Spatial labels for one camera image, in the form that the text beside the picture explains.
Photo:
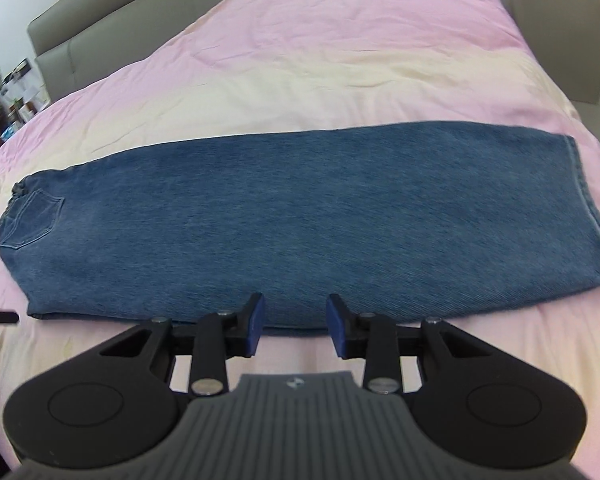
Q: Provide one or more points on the grey upholstered headboard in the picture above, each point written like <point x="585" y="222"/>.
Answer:
<point x="80" y="25"/>

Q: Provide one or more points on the pink floral blanket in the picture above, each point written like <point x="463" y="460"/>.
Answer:
<point x="300" y="65"/>

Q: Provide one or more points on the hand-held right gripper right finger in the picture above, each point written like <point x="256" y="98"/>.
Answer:
<point x="336" y="327"/>

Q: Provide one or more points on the grey upholstered chair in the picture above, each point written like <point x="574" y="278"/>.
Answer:
<point x="555" y="35"/>

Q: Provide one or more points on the blue denim pants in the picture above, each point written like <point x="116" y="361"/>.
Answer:
<point x="300" y="220"/>

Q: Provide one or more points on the blue patterned tissue box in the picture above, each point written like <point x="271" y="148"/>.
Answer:
<point x="7" y="133"/>

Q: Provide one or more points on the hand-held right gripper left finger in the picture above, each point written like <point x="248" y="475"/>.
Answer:
<point x="256" y="325"/>

